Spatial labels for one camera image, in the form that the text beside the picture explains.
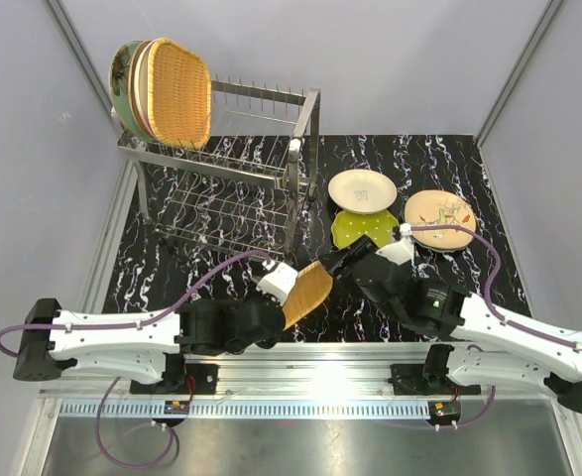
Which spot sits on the stainless steel dish rack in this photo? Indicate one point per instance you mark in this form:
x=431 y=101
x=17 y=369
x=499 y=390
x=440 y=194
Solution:
x=248 y=186

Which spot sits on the cream and pink plate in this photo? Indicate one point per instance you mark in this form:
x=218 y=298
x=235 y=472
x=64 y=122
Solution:
x=141 y=88

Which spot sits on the peach bird plate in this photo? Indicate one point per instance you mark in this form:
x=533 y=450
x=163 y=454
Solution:
x=143 y=133
x=433 y=207

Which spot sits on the teal scalloped plate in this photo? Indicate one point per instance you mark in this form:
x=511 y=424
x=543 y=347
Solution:
x=443 y=240

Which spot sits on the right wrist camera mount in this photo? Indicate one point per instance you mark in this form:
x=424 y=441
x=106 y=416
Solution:
x=401 y=251

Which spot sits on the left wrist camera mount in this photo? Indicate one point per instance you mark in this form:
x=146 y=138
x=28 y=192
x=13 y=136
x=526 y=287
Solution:
x=275 y=279

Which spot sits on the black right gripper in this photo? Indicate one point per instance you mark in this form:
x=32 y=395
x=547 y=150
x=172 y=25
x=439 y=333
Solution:
x=364 y=246

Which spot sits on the cream round plate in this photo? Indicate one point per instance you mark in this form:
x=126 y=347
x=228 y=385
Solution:
x=362 y=191

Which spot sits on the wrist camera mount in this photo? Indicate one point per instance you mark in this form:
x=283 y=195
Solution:
x=401 y=251
x=275 y=279

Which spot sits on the wooden plate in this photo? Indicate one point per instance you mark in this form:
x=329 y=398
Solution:
x=179 y=95

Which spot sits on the mint green flower plate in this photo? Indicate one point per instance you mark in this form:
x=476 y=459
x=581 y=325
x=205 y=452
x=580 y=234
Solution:
x=119 y=86

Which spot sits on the yellow green plate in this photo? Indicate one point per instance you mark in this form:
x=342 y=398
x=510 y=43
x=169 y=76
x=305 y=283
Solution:
x=347 y=227

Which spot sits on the aluminium mounting rail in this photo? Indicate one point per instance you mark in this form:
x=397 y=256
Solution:
x=289 y=381

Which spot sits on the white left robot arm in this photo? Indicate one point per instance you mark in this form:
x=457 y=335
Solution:
x=149 y=349

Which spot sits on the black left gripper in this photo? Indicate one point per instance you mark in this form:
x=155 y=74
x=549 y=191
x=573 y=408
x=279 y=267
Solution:
x=244 y=301

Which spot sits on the black marble pattern mat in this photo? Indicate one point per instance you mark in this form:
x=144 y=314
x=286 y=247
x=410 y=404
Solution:
x=149 y=273

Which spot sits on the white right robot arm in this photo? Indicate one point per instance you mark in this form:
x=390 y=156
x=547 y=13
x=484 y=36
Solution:
x=479 y=343

